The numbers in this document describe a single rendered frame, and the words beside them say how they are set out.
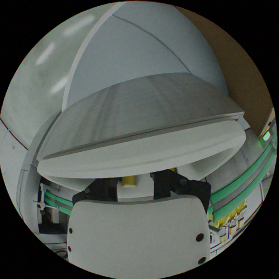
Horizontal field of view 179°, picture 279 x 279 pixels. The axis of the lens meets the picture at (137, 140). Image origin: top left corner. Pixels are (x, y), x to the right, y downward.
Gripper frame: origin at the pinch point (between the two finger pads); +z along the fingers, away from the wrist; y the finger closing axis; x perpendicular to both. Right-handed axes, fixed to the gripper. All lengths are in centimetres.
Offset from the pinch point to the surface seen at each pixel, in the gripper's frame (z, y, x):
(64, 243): -43, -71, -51
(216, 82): 3.8, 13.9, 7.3
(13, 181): -37, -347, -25
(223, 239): -27.0, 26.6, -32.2
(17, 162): 20, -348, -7
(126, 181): 2.9, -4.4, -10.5
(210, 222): -10.9, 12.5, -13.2
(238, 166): -2.0, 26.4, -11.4
